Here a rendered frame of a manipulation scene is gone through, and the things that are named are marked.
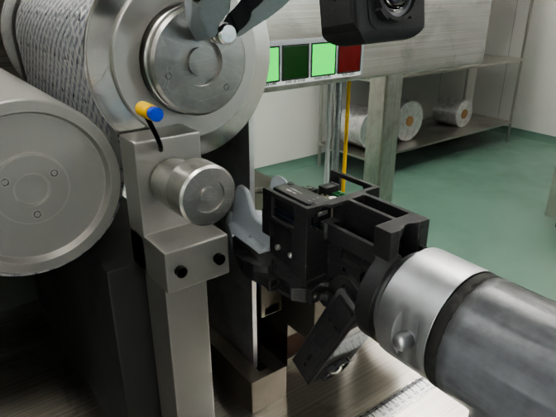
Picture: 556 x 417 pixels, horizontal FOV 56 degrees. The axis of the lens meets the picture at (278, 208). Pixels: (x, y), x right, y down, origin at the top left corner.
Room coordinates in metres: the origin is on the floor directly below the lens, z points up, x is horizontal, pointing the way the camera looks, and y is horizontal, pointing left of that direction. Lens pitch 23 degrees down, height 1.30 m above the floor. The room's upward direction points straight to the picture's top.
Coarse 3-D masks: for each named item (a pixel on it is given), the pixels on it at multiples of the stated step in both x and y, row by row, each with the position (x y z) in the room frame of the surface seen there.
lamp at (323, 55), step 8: (320, 48) 0.90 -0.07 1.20; (328, 48) 0.91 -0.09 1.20; (320, 56) 0.90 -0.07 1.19; (328, 56) 0.91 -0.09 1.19; (312, 64) 0.89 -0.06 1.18; (320, 64) 0.90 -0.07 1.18; (328, 64) 0.91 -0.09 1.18; (312, 72) 0.89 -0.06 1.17; (320, 72) 0.90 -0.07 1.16; (328, 72) 0.91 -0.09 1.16
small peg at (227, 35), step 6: (222, 24) 0.35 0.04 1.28; (228, 24) 0.36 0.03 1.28; (222, 30) 0.35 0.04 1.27; (228, 30) 0.36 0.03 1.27; (234, 30) 0.36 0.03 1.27; (216, 36) 0.35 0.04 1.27; (222, 36) 0.35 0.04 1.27; (228, 36) 0.36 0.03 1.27; (234, 36) 0.36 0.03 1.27; (216, 42) 0.36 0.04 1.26; (222, 42) 0.35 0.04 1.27; (228, 42) 0.36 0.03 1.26
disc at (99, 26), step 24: (96, 0) 0.35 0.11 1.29; (120, 0) 0.36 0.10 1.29; (96, 24) 0.35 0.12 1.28; (264, 24) 0.43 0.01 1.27; (96, 48) 0.35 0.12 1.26; (264, 48) 0.43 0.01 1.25; (96, 72) 0.35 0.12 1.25; (264, 72) 0.43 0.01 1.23; (96, 96) 0.35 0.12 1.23; (120, 120) 0.36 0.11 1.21; (240, 120) 0.42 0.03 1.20; (216, 144) 0.40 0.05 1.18
